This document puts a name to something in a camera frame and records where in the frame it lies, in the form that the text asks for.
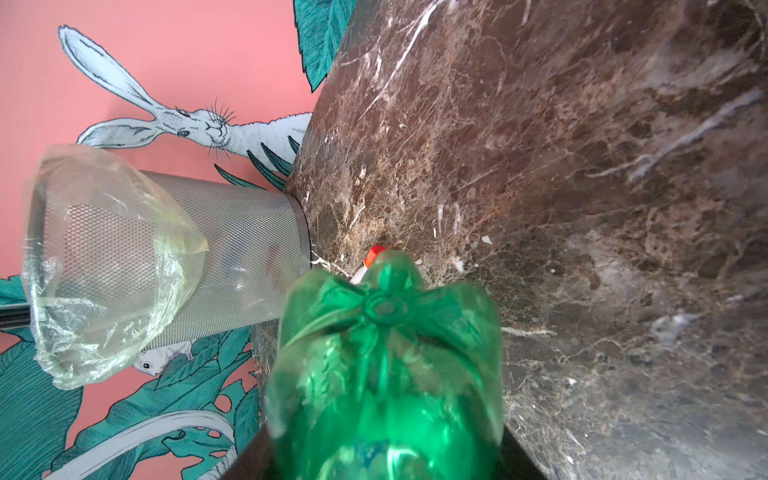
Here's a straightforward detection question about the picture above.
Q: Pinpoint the clear bottle red cap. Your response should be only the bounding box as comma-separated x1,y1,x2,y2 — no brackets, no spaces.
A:
350,245,387,285

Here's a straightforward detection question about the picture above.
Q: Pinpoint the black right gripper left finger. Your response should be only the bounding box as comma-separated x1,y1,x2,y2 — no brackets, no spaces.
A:
221,424,273,480

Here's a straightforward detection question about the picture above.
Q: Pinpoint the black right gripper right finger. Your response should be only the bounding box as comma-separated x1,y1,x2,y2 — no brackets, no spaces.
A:
494,427,547,480

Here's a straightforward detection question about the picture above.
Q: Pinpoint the green bottle yellow cap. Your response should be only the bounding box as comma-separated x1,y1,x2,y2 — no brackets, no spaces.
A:
265,250,504,479

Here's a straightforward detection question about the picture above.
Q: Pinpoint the clear plastic bin liner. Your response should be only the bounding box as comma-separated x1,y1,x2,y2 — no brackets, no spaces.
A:
22,144,209,390

